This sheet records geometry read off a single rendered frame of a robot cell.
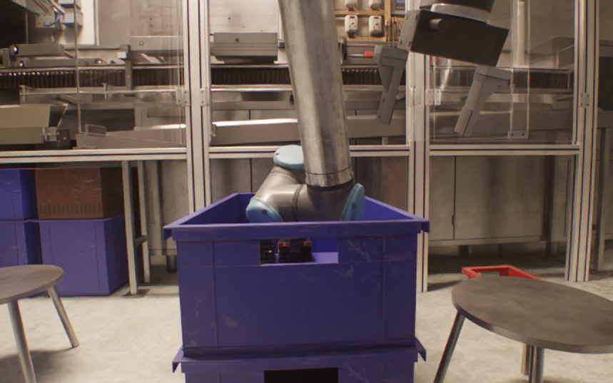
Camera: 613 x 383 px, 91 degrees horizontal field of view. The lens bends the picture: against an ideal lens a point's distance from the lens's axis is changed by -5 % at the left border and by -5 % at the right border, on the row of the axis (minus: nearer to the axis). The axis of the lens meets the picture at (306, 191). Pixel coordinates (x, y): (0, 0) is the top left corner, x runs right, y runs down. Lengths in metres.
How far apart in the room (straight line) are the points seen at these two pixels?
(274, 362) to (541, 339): 0.41
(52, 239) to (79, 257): 0.13
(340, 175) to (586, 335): 0.46
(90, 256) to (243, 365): 1.08
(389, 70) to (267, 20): 1.50
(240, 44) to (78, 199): 0.91
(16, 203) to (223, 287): 1.25
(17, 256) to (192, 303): 1.23
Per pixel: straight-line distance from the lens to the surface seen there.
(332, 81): 0.52
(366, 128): 1.31
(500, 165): 1.87
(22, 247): 1.68
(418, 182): 1.30
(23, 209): 1.66
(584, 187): 1.73
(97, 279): 1.55
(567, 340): 0.63
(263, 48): 1.46
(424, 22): 0.46
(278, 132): 1.27
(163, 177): 1.62
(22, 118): 1.65
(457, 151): 1.37
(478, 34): 0.50
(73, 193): 1.53
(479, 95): 0.53
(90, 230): 1.51
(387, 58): 0.46
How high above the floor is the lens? 0.51
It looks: 4 degrees down
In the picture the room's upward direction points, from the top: 1 degrees counter-clockwise
